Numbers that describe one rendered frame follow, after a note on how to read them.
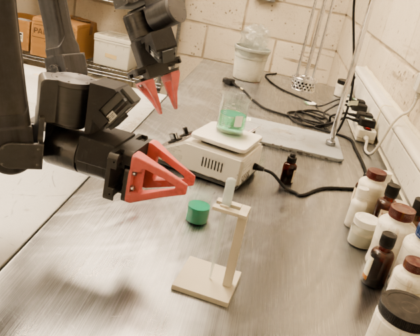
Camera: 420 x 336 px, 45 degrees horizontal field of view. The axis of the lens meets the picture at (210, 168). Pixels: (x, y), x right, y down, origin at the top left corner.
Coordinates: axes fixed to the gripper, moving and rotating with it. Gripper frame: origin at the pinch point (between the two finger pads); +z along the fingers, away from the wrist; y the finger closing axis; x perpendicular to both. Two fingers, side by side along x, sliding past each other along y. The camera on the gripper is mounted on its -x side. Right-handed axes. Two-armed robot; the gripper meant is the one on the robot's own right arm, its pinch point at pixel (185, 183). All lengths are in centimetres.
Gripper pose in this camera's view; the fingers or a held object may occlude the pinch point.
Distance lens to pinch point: 67.2
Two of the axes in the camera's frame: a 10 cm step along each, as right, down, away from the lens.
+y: 2.6, -3.2, 9.1
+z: 9.4, 2.8, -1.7
